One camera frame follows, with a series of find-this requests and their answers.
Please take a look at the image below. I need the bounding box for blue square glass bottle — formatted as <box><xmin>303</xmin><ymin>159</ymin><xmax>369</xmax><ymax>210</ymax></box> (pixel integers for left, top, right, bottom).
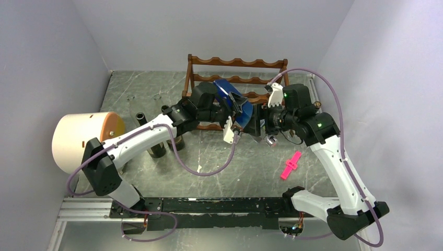
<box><xmin>213</xmin><ymin>79</ymin><xmax>253</xmax><ymax>128</ymax></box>

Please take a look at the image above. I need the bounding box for white orange cylinder drum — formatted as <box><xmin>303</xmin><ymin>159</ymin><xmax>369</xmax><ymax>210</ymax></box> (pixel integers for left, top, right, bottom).
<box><xmin>51</xmin><ymin>112</ymin><xmax>125</xmax><ymax>174</ymax></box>

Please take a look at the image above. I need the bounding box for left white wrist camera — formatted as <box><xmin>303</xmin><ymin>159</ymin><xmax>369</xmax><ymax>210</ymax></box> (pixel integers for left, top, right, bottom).
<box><xmin>223</xmin><ymin>116</ymin><xmax>241</xmax><ymax>145</ymax></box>

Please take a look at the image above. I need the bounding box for wooden wine rack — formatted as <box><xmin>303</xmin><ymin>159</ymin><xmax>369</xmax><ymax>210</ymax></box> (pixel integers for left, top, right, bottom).
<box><xmin>182</xmin><ymin>54</ymin><xmax>289</xmax><ymax>132</ymax></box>

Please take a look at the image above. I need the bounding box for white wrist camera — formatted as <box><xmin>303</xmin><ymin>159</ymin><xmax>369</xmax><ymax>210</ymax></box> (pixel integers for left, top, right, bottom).
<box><xmin>223</xmin><ymin>116</ymin><xmax>241</xmax><ymax>145</ymax></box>
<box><xmin>265</xmin><ymin>82</ymin><xmax>284</xmax><ymax>108</ymax></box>

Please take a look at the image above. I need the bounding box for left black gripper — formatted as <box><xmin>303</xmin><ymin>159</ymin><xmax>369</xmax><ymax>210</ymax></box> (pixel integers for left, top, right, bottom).
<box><xmin>199</xmin><ymin>93</ymin><xmax>249</xmax><ymax>133</ymax></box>

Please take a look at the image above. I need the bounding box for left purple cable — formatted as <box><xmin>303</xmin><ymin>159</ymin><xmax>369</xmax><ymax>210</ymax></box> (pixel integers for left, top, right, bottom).
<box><xmin>66</xmin><ymin>124</ymin><xmax>241</xmax><ymax>197</ymax></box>

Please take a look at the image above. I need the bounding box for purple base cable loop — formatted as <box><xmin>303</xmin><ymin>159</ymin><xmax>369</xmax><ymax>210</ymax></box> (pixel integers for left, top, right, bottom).
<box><xmin>121</xmin><ymin>207</ymin><xmax>182</xmax><ymax>243</ymax></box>

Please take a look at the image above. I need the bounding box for pink plastic clip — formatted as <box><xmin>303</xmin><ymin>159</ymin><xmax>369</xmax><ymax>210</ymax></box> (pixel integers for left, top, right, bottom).
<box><xmin>280</xmin><ymin>151</ymin><xmax>302</xmax><ymax>180</ymax></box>

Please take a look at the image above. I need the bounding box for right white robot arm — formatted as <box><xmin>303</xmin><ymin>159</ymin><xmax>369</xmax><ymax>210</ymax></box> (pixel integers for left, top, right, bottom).
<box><xmin>243</xmin><ymin>83</ymin><xmax>390</xmax><ymax>240</ymax></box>

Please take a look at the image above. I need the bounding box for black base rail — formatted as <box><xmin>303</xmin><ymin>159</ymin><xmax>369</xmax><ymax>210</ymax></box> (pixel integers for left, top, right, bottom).
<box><xmin>57</xmin><ymin>197</ymin><xmax>340</xmax><ymax>232</ymax></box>

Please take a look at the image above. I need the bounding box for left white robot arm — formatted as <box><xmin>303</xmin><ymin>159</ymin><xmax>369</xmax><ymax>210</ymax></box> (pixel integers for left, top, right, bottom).
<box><xmin>80</xmin><ymin>79</ymin><xmax>253</xmax><ymax>218</ymax></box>

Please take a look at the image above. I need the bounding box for dark green wine bottle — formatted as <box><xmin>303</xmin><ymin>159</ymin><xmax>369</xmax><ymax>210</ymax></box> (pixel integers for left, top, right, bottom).
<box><xmin>135</xmin><ymin>112</ymin><xmax>166</xmax><ymax>158</ymax></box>

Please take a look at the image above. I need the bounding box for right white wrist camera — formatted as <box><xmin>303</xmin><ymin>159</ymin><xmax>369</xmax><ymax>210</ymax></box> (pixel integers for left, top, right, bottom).
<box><xmin>265</xmin><ymin>82</ymin><xmax>284</xmax><ymax>108</ymax></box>

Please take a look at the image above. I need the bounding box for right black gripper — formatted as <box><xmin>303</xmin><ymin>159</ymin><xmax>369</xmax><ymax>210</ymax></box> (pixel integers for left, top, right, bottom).
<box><xmin>243</xmin><ymin>100</ymin><xmax>297</xmax><ymax>136</ymax></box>

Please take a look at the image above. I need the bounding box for labelled green wine bottle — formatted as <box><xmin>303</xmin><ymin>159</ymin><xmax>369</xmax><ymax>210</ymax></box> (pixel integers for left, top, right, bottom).
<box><xmin>167</xmin><ymin>135</ymin><xmax>185</xmax><ymax>151</ymax></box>

